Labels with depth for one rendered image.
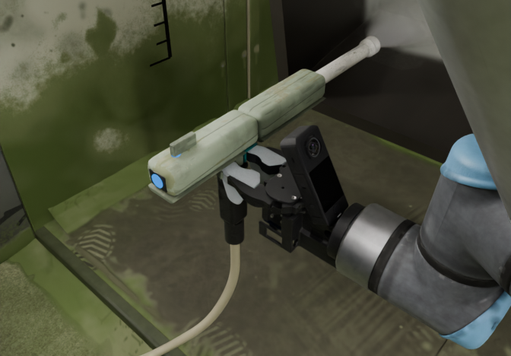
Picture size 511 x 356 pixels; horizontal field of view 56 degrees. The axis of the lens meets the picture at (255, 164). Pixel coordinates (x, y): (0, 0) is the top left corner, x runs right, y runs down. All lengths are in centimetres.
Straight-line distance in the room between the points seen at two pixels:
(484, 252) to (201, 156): 31
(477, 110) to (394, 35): 74
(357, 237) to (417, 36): 48
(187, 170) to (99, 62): 71
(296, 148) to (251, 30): 106
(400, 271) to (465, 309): 7
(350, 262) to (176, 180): 21
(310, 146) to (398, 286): 17
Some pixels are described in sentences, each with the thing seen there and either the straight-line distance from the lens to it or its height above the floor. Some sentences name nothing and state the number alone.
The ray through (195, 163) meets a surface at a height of 56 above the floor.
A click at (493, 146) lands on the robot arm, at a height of 80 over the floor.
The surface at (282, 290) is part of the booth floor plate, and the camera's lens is 108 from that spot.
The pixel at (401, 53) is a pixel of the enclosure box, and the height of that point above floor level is 51.
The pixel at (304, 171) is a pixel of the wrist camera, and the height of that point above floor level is 57.
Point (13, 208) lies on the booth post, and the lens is 126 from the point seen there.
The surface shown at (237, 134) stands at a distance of 59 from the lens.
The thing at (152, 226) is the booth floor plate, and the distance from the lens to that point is 124.
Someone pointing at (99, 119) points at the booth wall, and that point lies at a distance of 128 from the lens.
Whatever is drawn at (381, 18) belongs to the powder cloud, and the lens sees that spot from 94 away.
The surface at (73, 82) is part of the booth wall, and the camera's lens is 120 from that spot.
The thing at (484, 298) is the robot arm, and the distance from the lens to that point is 51.
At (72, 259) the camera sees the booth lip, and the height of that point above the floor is 4.
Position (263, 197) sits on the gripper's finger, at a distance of 57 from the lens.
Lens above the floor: 89
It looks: 37 degrees down
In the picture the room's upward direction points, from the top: straight up
